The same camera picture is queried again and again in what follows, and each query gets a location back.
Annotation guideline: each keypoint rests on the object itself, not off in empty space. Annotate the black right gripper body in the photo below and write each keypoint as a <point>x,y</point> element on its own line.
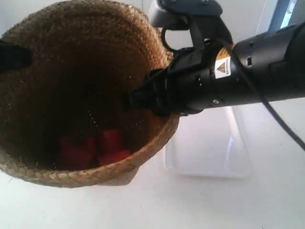
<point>202,79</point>

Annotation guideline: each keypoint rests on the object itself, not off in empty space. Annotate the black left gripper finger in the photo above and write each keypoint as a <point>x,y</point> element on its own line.
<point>13,56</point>

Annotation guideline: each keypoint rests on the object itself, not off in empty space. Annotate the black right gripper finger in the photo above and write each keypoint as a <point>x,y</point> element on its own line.
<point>150,94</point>

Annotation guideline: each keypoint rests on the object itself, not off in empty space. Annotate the brown woven wicker basket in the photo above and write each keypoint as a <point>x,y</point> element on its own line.
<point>86,55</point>

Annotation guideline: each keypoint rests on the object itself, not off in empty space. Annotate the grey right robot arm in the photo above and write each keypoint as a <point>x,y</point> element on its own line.
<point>274,62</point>

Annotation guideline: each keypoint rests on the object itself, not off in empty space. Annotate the white rectangular plastic tray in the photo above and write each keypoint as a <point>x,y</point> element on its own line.
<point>208,144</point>

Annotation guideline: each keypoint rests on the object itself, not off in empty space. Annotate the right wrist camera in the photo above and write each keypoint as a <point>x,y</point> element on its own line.
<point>201,17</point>

